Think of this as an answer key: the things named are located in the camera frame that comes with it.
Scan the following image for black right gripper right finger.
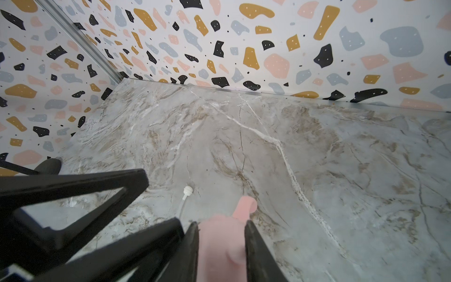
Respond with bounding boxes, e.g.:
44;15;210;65
244;220;288;282

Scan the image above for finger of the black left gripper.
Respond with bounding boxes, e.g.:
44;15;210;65
1;169;149;271

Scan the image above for left corner aluminium post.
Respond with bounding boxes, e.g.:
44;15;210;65
36;0;123;83

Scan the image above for black microphone stand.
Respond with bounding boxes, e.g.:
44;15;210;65
1;158;62;176

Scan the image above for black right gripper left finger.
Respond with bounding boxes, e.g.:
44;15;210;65
34;218;198;282

